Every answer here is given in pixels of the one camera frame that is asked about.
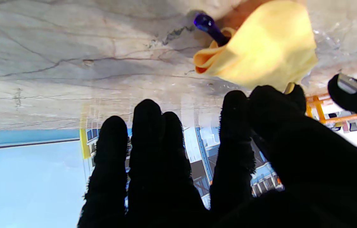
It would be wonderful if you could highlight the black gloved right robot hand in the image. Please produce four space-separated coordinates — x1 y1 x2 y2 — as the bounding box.
77 84 357 228

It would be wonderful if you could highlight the yellow cloth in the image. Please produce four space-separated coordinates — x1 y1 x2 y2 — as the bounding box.
193 0 319 94

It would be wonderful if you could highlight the orange test tube rack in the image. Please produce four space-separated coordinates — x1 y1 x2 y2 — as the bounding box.
305 93 357 124

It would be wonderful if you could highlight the blue glass rod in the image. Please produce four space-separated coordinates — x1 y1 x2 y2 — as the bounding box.
193 13 231 47

